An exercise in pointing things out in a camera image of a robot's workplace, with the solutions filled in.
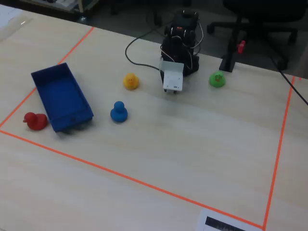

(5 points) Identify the green rubber duck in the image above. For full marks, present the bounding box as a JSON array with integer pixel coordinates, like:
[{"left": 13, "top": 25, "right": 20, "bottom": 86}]
[{"left": 208, "top": 71, "right": 226, "bottom": 88}]

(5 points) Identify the yellow rubber duck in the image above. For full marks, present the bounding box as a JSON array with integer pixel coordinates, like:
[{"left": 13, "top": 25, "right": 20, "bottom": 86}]
[{"left": 122, "top": 73, "right": 140, "bottom": 91}]

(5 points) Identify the blue rubber duck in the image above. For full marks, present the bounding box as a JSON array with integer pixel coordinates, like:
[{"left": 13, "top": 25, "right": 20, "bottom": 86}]
[{"left": 110, "top": 101, "right": 128, "bottom": 123}]

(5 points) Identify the blue plastic box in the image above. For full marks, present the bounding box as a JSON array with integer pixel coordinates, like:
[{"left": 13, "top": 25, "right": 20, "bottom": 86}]
[{"left": 30, "top": 62, "right": 94, "bottom": 133}]

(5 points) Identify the red rubber duck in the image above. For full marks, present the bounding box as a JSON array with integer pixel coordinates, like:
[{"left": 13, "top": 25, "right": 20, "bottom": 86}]
[{"left": 23, "top": 112, "right": 48, "bottom": 131}]

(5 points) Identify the orange tape line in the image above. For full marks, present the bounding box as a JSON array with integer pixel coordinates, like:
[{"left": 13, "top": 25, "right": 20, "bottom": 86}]
[
  {"left": 0, "top": 129, "right": 265, "bottom": 229},
  {"left": 0, "top": 26, "right": 95, "bottom": 128},
  {"left": 262, "top": 75, "right": 296, "bottom": 231}
]

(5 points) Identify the black office chair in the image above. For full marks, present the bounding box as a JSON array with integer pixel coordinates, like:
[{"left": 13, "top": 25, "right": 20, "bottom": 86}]
[{"left": 206, "top": 0, "right": 308, "bottom": 71}]

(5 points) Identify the wooden shelf cart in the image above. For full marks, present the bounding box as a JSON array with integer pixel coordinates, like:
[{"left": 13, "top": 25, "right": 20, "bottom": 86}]
[{"left": 19, "top": 0, "right": 100, "bottom": 15}]

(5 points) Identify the white paper label black bar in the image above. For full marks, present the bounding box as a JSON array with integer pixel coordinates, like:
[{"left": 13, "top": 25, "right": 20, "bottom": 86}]
[{"left": 196, "top": 208, "right": 263, "bottom": 231}]

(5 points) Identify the clear plastic sheet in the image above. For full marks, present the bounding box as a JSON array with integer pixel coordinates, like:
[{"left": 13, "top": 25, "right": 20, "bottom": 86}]
[{"left": 0, "top": 14, "right": 34, "bottom": 41}]

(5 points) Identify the white paper sheet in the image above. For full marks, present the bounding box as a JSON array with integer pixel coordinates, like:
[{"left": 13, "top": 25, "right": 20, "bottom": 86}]
[{"left": 0, "top": 4, "right": 24, "bottom": 28}]

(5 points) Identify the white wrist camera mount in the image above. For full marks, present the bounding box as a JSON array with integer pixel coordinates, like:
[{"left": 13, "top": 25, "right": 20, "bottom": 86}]
[{"left": 159, "top": 60, "right": 185, "bottom": 92}]

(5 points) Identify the black looped cable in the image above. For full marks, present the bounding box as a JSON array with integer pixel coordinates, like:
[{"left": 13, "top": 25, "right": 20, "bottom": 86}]
[{"left": 124, "top": 9, "right": 162, "bottom": 72}]

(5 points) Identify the black straight cable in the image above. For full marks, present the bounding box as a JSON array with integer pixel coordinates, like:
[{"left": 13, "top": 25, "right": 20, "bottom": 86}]
[{"left": 271, "top": 57, "right": 308, "bottom": 106}]

